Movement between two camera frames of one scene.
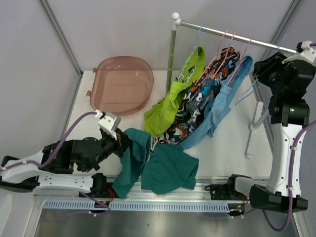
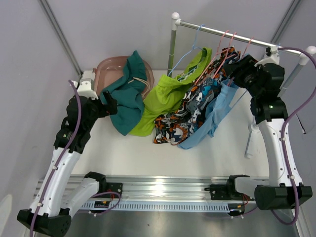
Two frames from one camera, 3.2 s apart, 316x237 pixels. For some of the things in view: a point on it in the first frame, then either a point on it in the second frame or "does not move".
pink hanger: (239, 65) does not move
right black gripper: (263, 68) → (239, 69)
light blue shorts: (215, 112) does not move
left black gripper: (122, 142) → (107, 109)
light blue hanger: (244, 97) → (278, 45)
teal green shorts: (167, 168) → (129, 96)
